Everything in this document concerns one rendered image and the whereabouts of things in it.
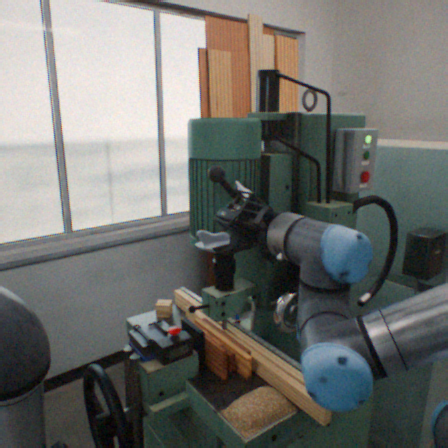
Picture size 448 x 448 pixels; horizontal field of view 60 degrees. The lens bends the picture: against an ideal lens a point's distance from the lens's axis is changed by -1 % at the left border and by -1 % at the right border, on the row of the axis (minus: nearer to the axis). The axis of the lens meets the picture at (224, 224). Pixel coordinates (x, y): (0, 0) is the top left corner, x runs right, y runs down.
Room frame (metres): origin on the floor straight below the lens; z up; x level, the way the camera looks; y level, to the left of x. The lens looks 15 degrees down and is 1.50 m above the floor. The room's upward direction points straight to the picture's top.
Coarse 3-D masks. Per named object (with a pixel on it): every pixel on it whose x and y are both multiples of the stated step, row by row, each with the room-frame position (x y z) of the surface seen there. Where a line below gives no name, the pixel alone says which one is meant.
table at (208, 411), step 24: (192, 384) 0.78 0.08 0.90; (216, 384) 0.78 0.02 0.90; (240, 384) 0.78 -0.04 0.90; (264, 384) 0.78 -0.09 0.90; (144, 408) 0.76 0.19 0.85; (168, 408) 0.74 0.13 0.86; (216, 408) 0.70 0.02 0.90; (216, 432) 0.69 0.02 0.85; (264, 432) 0.64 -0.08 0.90; (288, 432) 0.68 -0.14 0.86
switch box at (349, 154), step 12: (336, 132) 1.01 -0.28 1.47; (348, 132) 0.98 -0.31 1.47; (360, 132) 0.98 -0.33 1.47; (372, 132) 1.01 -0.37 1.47; (336, 144) 1.01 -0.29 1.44; (348, 144) 0.98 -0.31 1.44; (360, 144) 0.98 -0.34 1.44; (372, 144) 1.01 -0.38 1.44; (336, 156) 1.01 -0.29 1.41; (348, 156) 0.98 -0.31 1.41; (360, 156) 0.98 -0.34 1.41; (372, 156) 1.01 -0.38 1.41; (336, 168) 1.01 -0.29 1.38; (348, 168) 0.98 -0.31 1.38; (360, 168) 0.99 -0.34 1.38; (372, 168) 1.02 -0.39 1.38; (336, 180) 1.00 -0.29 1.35; (348, 180) 0.97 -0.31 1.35; (360, 180) 0.99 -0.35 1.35; (372, 180) 1.02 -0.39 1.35; (348, 192) 0.97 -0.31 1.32
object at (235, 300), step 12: (204, 288) 0.95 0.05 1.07; (240, 288) 0.95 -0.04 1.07; (252, 288) 0.96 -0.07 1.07; (204, 300) 0.93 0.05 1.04; (216, 300) 0.89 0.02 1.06; (228, 300) 0.91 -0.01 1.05; (240, 300) 0.94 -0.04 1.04; (204, 312) 0.94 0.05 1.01; (216, 312) 0.89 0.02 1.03; (228, 312) 0.91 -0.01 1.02; (240, 312) 0.94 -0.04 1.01
